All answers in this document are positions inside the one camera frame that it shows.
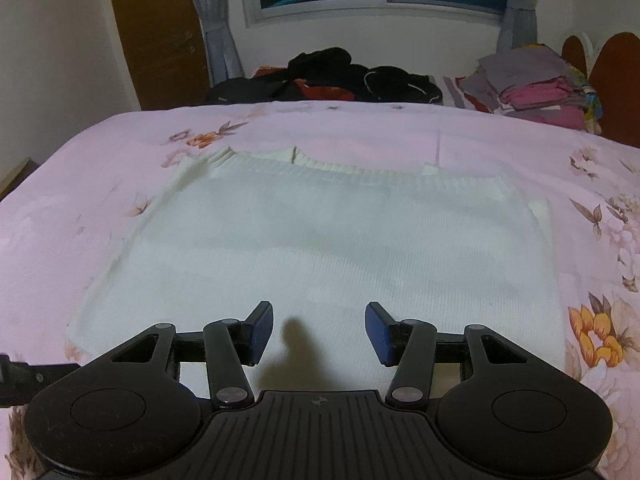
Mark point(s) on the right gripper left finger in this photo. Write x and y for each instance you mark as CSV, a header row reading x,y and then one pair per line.
x,y
142,405

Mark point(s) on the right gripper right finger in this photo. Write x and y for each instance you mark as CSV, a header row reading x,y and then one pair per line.
x,y
494,405

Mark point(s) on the white knit sweater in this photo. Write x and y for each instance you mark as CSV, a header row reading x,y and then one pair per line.
x,y
320,243

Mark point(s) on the stack of folded clothes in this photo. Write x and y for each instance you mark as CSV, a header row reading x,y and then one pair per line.
x,y
533,83

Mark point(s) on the pile of black clothes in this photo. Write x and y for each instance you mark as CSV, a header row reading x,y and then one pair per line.
x,y
326,75

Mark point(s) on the pink floral bed sheet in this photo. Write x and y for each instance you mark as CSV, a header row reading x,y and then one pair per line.
x,y
61,225

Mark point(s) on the striped pillow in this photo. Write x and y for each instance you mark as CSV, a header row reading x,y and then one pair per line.
x,y
453,96

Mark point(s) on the red and white headboard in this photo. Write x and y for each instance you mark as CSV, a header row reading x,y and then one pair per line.
x,y
612,70

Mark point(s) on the brown wooden door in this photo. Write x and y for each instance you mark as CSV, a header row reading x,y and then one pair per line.
x,y
164,51

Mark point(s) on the right blue-grey curtain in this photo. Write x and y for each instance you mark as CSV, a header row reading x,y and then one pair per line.
x,y
519,25

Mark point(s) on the blue-grey curtain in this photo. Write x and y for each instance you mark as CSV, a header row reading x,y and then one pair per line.
x,y
222,56
519,25

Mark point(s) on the left blue-grey curtain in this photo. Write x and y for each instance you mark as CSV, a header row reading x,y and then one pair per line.
x,y
222,56

